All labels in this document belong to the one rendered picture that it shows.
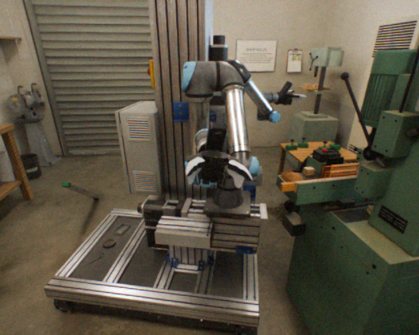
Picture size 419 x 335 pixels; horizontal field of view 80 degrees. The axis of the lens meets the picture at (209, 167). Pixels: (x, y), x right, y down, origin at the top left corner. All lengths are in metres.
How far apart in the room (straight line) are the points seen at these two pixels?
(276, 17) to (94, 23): 2.54
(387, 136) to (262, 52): 3.29
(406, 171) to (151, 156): 1.10
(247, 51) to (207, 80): 3.15
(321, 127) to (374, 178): 2.60
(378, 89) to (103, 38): 3.53
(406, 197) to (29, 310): 2.15
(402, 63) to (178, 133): 0.98
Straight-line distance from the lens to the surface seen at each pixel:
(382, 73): 1.29
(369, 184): 1.16
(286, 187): 1.21
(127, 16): 4.06
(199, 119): 1.05
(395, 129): 1.08
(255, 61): 4.18
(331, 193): 1.33
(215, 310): 1.55
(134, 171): 1.41
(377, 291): 1.25
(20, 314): 2.17
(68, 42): 4.24
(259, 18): 4.23
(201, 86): 1.01
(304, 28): 4.47
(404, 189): 1.19
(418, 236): 1.19
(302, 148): 3.00
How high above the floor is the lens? 1.48
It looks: 24 degrees down
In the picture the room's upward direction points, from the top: straight up
